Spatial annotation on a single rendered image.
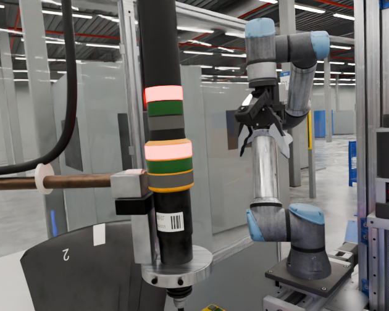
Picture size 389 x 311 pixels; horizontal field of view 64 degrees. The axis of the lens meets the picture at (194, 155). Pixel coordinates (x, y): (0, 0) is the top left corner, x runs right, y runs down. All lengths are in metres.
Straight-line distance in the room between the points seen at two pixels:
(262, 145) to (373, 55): 0.46
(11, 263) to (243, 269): 1.17
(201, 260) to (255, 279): 1.45
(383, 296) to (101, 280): 0.98
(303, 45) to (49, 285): 0.80
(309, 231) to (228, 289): 0.60
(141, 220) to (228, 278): 1.29
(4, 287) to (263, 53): 0.74
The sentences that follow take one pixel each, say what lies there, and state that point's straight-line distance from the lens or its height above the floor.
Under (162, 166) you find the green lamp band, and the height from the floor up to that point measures 1.55.
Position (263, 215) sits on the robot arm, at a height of 1.25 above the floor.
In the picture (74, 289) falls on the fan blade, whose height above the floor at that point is 1.38.
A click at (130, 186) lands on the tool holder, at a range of 0.30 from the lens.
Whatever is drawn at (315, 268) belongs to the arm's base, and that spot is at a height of 1.07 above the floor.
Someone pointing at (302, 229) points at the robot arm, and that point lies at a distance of 1.14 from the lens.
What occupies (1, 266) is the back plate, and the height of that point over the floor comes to 1.35.
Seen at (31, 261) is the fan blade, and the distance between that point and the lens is 0.52.
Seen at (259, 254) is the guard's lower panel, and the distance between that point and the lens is 1.74.
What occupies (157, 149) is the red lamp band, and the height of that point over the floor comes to 1.57.
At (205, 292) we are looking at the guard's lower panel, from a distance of 1.48.
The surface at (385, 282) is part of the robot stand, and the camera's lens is 1.25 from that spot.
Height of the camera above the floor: 1.59
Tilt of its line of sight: 6 degrees down
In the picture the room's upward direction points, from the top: 4 degrees counter-clockwise
